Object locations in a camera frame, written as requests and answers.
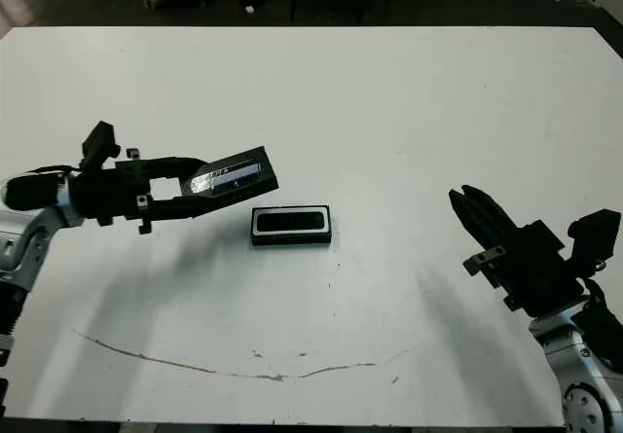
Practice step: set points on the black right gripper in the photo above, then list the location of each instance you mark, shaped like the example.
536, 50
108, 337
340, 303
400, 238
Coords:
535, 272

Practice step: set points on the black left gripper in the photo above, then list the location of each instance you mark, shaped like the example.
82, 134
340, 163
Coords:
107, 194

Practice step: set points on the black glossy box lid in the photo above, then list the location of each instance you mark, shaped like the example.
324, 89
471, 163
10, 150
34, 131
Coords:
243, 180

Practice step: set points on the slim black glossy camera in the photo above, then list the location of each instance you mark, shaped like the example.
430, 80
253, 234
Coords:
289, 222

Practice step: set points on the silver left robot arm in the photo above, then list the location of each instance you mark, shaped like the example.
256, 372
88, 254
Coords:
29, 238

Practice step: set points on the black box with white insert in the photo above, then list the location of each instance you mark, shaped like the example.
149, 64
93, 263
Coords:
292, 241

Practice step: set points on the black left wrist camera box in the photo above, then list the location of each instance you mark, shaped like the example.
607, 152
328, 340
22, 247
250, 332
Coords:
99, 138

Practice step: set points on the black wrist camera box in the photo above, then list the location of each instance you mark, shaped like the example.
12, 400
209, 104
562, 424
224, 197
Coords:
596, 233
99, 138

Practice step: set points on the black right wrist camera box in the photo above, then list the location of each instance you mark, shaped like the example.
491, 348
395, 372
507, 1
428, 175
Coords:
596, 233

